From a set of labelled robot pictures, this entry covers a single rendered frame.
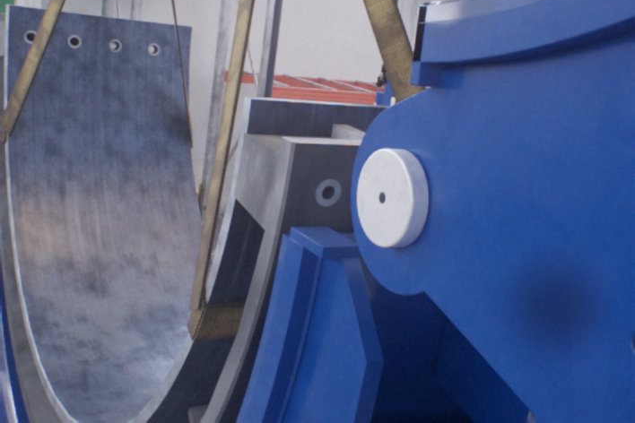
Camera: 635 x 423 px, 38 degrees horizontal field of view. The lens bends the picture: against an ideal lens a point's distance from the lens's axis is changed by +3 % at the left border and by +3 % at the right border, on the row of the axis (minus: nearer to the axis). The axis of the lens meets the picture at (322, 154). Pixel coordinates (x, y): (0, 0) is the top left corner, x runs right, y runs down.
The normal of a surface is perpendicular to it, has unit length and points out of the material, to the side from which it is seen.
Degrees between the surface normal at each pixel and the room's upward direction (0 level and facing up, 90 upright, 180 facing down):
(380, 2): 104
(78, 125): 65
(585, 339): 90
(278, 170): 90
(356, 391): 90
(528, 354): 90
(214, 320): 115
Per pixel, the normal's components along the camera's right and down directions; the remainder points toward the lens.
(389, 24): -0.71, 0.27
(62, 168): 0.47, -0.39
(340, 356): -0.87, -0.03
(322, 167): 0.47, 0.28
